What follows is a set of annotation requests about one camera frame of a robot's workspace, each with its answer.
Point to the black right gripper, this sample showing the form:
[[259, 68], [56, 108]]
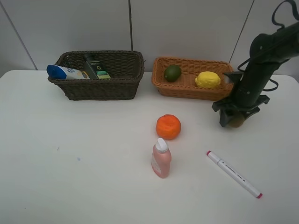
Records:
[[245, 94]]

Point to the brown kiwi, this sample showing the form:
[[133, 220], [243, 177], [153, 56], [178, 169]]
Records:
[[237, 121]]

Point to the yellow lemon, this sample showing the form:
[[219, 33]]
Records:
[[207, 79]]

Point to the white marker pink caps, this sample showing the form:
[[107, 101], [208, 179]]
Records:
[[234, 174]]

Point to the orange tangerine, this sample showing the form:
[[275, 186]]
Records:
[[168, 127]]

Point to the green avocado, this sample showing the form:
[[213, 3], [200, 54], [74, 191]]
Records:
[[172, 73]]

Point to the pink bottle white cap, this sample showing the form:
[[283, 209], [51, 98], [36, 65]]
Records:
[[161, 158]]

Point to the dark green pump bottle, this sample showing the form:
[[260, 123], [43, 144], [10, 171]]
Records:
[[94, 68]]

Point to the white bottle blue cap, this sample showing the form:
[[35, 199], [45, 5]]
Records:
[[63, 73]]

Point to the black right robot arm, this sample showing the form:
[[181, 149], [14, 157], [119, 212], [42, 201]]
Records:
[[267, 54]]

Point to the orange wicker basket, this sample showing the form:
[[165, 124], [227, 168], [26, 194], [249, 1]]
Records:
[[185, 86]]

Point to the dark brown wicker basket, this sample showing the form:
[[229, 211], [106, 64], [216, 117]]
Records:
[[125, 68]]

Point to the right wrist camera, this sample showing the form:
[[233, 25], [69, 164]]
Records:
[[232, 77]]

